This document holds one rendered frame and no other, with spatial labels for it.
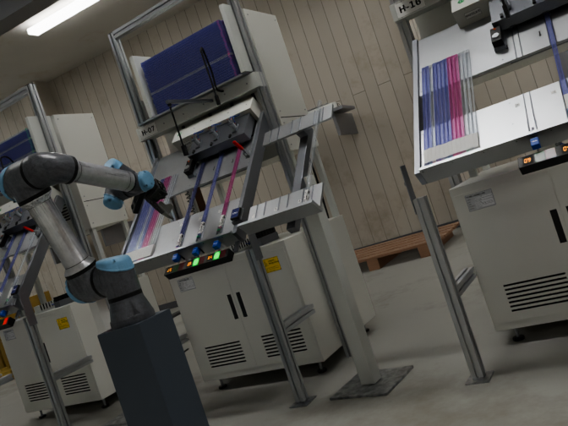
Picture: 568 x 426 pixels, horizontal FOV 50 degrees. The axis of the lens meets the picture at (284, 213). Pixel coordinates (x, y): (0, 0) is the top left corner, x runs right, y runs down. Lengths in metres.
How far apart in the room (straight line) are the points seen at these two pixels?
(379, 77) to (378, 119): 0.42
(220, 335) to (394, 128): 3.90
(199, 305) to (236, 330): 0.23
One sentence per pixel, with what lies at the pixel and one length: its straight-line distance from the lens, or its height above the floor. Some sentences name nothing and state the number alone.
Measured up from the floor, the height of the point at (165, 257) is 0.71.
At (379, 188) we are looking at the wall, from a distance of 6.47.
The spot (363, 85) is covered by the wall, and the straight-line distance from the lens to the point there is 6.49.
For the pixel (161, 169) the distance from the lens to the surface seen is 3.16.
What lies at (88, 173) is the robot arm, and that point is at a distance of 2.15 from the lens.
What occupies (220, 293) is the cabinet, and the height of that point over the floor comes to 0.46.
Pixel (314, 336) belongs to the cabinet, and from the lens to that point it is 2.73.
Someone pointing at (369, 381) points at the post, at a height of 0.02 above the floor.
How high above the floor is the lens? 0.76
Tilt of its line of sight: 1 degrees down
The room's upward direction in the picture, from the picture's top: 19 degrees counter-clockwise
